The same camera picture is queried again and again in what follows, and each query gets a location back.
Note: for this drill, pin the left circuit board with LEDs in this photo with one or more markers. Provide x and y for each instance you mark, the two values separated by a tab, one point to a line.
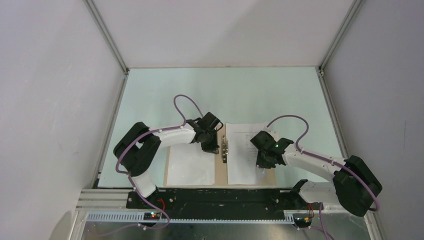
152	216

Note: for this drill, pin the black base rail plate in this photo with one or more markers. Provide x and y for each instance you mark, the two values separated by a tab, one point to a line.
227	203

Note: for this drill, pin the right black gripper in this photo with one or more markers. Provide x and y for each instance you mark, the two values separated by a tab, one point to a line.
260	164

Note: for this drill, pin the brown cardboard folder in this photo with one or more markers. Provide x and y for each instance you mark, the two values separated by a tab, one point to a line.
221	173

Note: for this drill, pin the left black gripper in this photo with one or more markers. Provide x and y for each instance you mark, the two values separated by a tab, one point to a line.
213	147

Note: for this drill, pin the printed white paper sheet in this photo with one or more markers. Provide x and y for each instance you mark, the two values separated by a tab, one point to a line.
242	154

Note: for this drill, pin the right circuit board with wires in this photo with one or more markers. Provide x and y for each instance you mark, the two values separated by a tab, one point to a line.
301	222

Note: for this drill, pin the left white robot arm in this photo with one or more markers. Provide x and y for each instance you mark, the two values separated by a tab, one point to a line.
136	151

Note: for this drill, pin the metal folder clip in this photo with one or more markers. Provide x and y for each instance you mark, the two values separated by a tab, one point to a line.
224	149

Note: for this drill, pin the aluminium frame rail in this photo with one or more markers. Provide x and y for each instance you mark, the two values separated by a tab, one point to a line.
102	200

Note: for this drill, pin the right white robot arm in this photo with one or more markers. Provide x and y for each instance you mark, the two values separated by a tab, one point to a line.
349	182

